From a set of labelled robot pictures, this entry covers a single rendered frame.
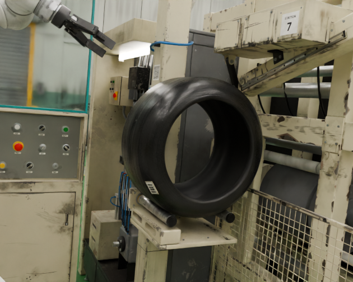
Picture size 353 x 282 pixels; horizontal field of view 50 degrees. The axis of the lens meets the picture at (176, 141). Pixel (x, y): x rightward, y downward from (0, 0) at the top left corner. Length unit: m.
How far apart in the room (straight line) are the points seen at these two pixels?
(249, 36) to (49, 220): 1.37
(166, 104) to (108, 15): 9.52
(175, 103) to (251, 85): 0.54
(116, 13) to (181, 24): 9.08
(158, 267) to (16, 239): 0.75
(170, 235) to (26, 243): 0.90
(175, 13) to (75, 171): 0.99
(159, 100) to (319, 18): 0.66
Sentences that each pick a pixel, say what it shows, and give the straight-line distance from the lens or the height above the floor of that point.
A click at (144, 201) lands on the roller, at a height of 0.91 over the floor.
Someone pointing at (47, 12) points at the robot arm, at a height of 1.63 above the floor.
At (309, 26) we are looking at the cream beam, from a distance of 1.49.
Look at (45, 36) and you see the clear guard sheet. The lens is 2.08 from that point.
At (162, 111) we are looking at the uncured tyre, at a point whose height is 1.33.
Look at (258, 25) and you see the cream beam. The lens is 1.66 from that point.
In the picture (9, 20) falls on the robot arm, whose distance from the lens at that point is 1.50.
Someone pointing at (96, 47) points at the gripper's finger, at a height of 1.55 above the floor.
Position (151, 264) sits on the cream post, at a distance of 2.00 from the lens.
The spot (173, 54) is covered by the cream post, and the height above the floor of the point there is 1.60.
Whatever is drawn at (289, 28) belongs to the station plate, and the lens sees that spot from 1.51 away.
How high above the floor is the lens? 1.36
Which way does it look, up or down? 5 degrees down
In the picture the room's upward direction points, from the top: 5 degrees clockwise
